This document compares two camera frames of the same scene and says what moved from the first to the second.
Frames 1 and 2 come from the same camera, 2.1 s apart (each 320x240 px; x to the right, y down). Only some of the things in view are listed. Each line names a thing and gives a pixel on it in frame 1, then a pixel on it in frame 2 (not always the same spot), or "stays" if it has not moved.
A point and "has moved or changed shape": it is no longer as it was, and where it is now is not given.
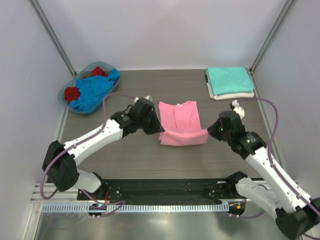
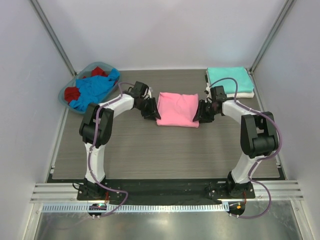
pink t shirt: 181,124 has moved or changed shape
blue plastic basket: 83,72 stays
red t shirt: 73,93 stays
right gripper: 217,130 → 206,111
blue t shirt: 93,89 stays
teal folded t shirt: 229,80 stays
